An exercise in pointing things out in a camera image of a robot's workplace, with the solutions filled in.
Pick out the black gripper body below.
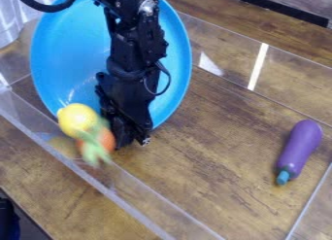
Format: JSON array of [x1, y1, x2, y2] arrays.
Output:
[[96, 62, 162, 124]]

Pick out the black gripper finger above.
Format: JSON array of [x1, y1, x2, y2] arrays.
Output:
[[130, 120, 152, 146], [111, 116, 134, 150]]

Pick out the orange toy carrot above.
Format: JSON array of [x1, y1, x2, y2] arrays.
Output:
[[76, 120, 116, 167]]

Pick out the blue round tray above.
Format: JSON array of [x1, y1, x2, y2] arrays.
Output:
[[30, 0, 192, 126]]

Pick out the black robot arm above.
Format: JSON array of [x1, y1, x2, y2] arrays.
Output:
[[94, 0, 170, 149]]

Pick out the yellow toy lemon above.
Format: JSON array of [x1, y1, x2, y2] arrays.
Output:
[[58, 103, 99, 138]]

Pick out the white curtain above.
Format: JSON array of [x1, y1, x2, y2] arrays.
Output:
[[0, 0, 55, 49]]

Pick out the purple toy eggplant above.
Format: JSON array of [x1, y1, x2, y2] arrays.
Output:
[[276, 120, 323, 186]]

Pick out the clear acrylic enclosure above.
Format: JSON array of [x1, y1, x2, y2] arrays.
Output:
[[0, 0, 332, 240]]

